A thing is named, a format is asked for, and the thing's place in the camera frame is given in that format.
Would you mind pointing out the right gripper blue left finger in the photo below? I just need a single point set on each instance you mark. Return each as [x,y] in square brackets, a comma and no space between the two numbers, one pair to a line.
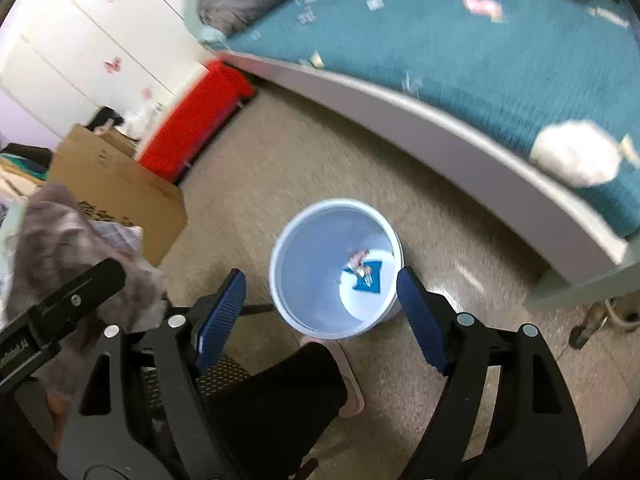
[217,315]

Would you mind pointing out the brown cardboard box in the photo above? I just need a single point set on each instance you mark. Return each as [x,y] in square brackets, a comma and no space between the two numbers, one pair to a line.
[111,186]

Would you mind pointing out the white round trash bin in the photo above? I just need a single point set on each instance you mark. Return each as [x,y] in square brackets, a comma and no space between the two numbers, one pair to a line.
[306,279]

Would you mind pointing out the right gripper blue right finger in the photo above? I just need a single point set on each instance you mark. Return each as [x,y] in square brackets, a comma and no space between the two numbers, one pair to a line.
[428,316]

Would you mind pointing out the red covered low bench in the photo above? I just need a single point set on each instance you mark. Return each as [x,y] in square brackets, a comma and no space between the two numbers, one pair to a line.
[195,120]

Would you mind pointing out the teal knitted bed blanket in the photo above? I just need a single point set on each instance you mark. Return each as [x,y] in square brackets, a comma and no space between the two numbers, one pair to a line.
[513,69]

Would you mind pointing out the black trouser leg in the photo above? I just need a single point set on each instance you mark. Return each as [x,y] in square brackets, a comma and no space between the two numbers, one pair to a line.
[267,424]

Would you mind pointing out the pink slipper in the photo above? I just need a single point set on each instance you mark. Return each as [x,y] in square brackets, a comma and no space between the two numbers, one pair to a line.
[355,402]

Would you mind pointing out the fluffy grey sleeve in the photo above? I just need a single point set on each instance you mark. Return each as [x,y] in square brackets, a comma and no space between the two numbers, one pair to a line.
[57,243]

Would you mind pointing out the white wardrobe doors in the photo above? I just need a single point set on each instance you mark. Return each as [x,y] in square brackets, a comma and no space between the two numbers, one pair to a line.
[63,60]

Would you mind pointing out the grey bed frame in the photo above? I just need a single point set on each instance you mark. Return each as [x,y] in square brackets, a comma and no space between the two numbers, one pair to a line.
[570,235]

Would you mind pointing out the blue snack wrapper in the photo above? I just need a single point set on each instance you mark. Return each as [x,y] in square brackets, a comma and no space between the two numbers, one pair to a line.
[368,276]

